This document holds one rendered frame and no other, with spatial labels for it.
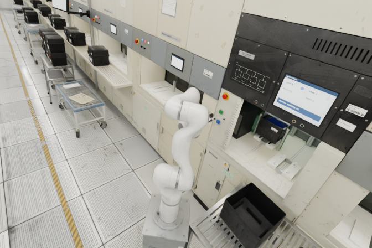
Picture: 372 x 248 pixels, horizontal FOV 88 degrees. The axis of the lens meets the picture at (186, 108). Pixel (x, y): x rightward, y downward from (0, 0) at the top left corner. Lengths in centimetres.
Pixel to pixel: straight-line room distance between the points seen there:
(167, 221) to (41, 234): 135
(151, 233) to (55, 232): 120
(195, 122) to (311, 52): 74
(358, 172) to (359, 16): 76
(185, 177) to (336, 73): 93
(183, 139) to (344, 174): 90
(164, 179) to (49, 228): 153
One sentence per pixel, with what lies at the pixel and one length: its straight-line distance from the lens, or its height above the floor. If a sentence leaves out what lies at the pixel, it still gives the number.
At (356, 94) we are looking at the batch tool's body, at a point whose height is 171.
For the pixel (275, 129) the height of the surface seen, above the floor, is 108.
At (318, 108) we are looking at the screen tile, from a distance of 131.
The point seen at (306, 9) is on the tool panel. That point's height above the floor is 202.
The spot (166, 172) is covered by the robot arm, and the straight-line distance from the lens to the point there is 109.
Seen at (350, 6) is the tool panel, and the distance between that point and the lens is 125.
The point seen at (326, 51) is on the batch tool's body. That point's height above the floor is 186.
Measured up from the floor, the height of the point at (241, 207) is 77.
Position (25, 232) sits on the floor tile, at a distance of 248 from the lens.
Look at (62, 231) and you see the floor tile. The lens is 237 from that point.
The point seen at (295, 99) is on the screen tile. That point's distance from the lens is 133.
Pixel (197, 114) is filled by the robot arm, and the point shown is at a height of 153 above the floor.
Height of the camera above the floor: 200
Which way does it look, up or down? 30 degrees down
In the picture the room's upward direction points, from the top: 10 degrees clockwise
